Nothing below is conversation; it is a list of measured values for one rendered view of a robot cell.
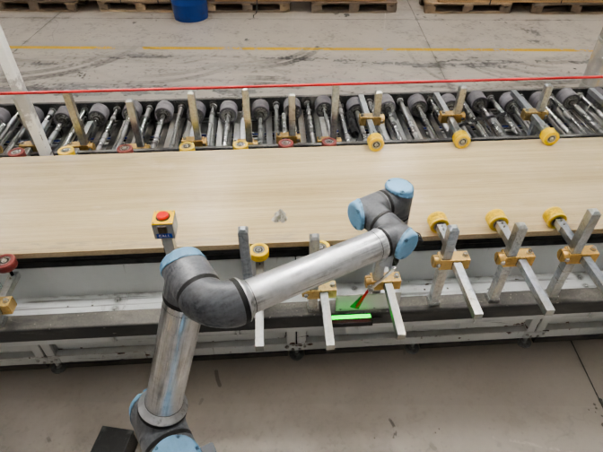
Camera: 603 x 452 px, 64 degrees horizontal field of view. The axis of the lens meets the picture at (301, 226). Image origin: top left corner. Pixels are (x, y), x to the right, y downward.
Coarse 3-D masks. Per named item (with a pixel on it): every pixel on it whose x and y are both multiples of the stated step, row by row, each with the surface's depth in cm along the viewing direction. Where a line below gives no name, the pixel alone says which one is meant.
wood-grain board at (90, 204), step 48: (384, 144) 253; (432, 144) 253; (480, 144) 253; (528, 144) 253; (576, 144) 253; (0, 192) 222; (48, 192) 222; (96, 192) 222; (144, 192) 222; (192, 192) 222; (240, 192) 222; (288, 192) 222; (336, 192) 222; (432, 192) 222; (480, 192) 222; (528, 192) 222; (576, 192) 222; (0, 240) 198; (48, 240) 198; (96, 240) 198; (144, 240) 198; (192, 240) 198; (288, 240) 198; (336, 240) 199
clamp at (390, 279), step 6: (366, 276) 187; (372, 276) 187; (390, 276) 187; (366, 282) 186; (372, 282) 185; (384, 282) 186; (390, 282) 186; (396, 282) 186; (378, 288) 188; (396, 288) 188
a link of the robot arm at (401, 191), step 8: (392, 184) 147; (400, 184) 148; (408, 184) 148; (392, 192) 145; (400, 192) 144; (408, 192) 145; (392, 200) 145; (400, 200) 146; (408, 200) 147; (400, 208) 147; (408, 208) 150; (400, 216) 150; (408, 216) 153
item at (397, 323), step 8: (384, 272) 190; (384, 288) 187; (392, 288) 184; (392, 296) 181; (392, 304) 178; (392, 312) 176; (392, 320) 175; (400, 320) 173; (400, 328) 170; (400, 336) 169
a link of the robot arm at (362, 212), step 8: (376, 192) 147; (384, 192) 146; (360, 200) 143; (368, 200) 143; (376, 200) 143; (384, 200) 144; (352, 208) 143; (360, 208) 141; (368, 208) 141; (376, 208) 140; (384, 208) 140; (392, 208) 145; (352, 216) 145; (360, 216) 140; (368, 216) 140; (376, 216) 139; (352, 224) 147; (360, 224) 142; (368, 224) 140
